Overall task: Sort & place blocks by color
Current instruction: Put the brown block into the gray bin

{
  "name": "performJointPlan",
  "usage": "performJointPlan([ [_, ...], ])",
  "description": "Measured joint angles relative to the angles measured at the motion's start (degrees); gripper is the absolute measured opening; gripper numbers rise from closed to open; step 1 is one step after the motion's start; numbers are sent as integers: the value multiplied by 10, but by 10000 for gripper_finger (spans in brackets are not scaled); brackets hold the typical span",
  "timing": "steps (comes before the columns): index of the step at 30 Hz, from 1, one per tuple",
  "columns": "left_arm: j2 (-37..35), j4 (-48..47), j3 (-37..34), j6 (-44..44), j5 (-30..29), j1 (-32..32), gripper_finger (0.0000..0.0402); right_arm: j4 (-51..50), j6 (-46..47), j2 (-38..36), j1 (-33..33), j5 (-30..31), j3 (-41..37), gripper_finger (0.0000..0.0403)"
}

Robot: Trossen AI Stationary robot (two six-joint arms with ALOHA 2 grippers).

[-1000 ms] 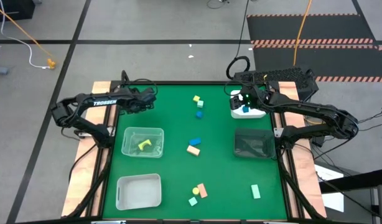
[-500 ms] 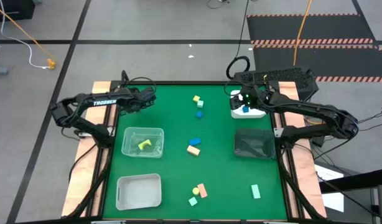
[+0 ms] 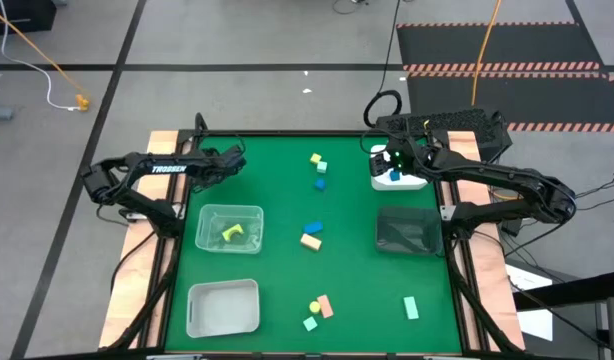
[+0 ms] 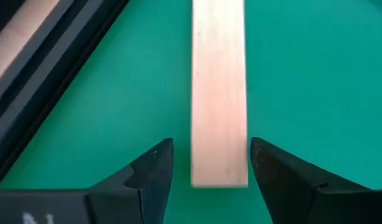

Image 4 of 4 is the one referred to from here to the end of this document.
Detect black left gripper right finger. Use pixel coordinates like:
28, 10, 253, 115
249, 136, 382, 224

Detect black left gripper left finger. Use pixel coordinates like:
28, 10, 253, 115
85, 137, 175, 224

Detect long plain wooden block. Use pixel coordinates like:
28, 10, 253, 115
190, 0, 249, 189

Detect black table edge rail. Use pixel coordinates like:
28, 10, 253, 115
0, 0, 130, 189

